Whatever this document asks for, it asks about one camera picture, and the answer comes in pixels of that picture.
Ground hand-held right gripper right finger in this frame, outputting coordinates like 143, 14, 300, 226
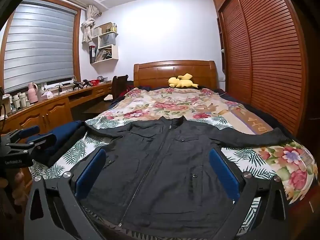
209, 147, 290, 240

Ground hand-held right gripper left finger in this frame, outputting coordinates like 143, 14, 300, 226
24, 148, 107, 240

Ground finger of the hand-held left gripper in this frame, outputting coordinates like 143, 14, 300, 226
6, 133, 57, 155
4, 125, 40, 145

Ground black jacket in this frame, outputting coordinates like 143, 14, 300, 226
85, 115, 290, 233

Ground navy blue folded clothes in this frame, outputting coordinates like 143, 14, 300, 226
26, 120, 84, 155

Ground person's left hand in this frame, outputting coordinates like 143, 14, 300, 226
11, 170, 27, 200

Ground blue and black pillow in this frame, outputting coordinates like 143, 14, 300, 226
31, 126, 88, 167

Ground leaf print sheet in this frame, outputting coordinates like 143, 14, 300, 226
30, 116, 278, 240

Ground wooden desk with cabinets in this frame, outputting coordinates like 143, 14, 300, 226
0, 80, 113, 153

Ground group of white bottles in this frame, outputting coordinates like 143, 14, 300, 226
9, 92, 32, 113

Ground beige box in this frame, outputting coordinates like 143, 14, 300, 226
0, 94, 12, 120

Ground pink thermos jug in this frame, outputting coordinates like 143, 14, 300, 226
27, 82, 39, 104

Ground grey window blind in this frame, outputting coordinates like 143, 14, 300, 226
3, 0, 78, 94

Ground floral blanket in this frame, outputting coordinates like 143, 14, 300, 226
96, 86, 317, 205

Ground dark wooden chair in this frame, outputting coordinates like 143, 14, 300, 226
104, 74, 129, 103

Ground yellow plush toy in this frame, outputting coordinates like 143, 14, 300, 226
168, 73, 199, 89

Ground row of books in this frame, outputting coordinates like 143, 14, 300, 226
96, 47, 113, 62

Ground wooden bed headboard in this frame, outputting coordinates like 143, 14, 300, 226
133, 60, 217, 89

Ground tied beige curtain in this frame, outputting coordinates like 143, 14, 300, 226
81, 5, 101, 44

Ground grey paper bag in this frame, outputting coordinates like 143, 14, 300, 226
99, 34, 116, 48

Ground wooden louvered wardrobe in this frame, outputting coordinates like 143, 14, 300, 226
212, 0, 320, 140

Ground curtain rod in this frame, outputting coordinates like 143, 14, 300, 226
32, 0, 103, 14

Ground black charger with cable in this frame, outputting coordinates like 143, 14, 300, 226
56, 82, 73, 95

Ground wooden window frame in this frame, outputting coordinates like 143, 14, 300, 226
0, 0, 83, 98

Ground white wall shelf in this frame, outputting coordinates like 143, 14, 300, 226
89, 22, 119, 65

